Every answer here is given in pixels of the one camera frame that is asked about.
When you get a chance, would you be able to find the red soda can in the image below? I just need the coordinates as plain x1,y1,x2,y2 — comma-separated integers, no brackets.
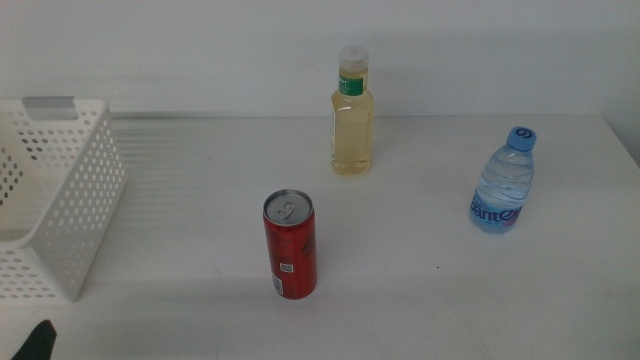
262,188,318,301

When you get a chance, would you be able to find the yellow tea bottle green label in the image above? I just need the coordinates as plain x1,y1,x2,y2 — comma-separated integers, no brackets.
329,44,375,176

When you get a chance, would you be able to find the clear water bottle blue cap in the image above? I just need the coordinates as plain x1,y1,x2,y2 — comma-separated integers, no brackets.
468,125,538,235

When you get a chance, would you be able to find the white perforated plastic basket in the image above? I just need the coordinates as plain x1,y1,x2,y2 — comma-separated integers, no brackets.
0,95,126,305

